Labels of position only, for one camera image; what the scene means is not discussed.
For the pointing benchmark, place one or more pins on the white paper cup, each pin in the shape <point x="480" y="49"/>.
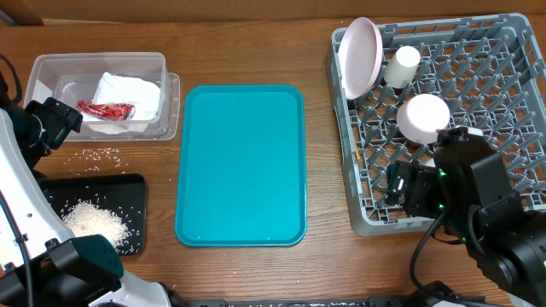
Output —
<point x="402" y="67"/>

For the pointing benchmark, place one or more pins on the pile of cooked rice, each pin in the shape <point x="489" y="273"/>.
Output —
<point x="85" y="217"/>

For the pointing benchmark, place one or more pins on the black waste tray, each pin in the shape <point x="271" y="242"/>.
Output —
<point x="125" y="190"/>

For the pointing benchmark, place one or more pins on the pink small bowl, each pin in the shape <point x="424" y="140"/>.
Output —
<point x="420" y="118"/>

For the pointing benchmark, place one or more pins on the clear plastic bin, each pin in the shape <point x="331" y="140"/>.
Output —
<point x="74" y="77"/>

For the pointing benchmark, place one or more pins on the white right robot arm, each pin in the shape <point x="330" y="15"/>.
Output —
<point x="467" y="193"/>

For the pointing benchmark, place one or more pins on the teal plastic tray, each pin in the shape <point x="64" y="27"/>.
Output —
<point x="242" y="174"/>

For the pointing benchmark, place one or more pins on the grey dishwasher rack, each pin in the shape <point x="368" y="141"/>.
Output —
<point x="490" y="72"/>

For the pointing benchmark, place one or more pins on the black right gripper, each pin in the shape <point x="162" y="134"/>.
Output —
<point x="422" y="176"/>

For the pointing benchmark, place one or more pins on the white napkin in bin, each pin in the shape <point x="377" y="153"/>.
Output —
<point x="143" y="95"/>

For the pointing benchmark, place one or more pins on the pink plate with rice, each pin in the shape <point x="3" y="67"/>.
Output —
<point x="360" y="55"/>

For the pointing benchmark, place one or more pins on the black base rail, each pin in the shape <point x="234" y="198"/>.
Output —
<point x="376" y="301"/>

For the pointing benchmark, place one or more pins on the spilled rice grains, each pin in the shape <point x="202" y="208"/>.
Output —
<point x="95" y="162"/>

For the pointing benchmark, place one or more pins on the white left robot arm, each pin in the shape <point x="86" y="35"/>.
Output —
<point x="45" y="264"/>

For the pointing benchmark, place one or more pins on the wooden chopstick left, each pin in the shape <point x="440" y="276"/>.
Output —
<point x="357" y="153"/>

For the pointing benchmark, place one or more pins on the red snack wrapper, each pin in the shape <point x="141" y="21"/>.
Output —
<point x="109" y="111"/>

